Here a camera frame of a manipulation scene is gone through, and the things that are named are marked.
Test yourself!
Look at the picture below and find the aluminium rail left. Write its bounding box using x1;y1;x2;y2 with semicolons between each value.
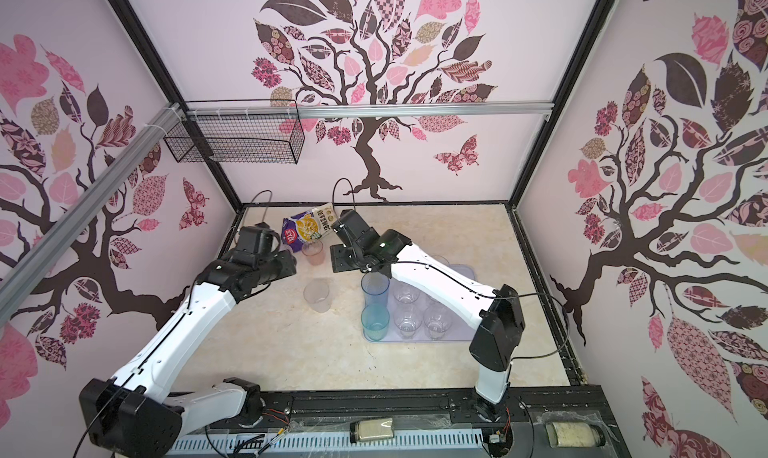
1;103;184;324

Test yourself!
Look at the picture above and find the white slotted cable duct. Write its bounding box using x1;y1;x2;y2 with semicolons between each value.
167;429;483;457

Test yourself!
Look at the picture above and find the beige cylinder in wrap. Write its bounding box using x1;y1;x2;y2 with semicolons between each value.
545;421;606;448

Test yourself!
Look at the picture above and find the teal frosted glass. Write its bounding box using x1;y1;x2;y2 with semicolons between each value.
361;304;390;342

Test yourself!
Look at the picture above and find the lilac plastic tray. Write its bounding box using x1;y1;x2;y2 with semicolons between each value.
374;279;474;343

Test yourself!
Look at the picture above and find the clear glass back row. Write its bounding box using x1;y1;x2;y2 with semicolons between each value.
422;293;439;306

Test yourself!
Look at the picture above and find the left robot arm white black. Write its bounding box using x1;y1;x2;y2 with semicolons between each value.
79;223;296;457

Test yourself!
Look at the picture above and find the blue tall glass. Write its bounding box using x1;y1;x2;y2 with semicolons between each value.
360;272;390;307

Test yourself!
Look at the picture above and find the purple snack bag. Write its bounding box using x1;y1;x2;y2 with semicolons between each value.
281;203;337;253

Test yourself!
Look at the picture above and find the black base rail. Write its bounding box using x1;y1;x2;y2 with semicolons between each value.
161;384;619;435

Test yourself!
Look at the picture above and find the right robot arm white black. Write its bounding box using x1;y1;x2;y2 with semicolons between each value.
331;210;526;422

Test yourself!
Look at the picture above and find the pink small glass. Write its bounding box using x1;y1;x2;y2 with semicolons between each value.
301;241;325;266

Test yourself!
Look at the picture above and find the black wire basket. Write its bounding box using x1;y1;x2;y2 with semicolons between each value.
164;98;305;165

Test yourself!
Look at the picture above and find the aluminium rail back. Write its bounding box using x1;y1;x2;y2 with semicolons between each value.
185;101;554;121

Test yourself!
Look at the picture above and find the aluminium rail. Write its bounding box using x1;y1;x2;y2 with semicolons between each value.
1;103;184;324
185;101;554;121

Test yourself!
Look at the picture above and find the clear ribbed glass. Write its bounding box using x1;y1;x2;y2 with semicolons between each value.
392;280;421;305
394;304;423;340

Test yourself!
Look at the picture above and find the small beige box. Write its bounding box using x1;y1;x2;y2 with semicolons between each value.
349;418;395;444

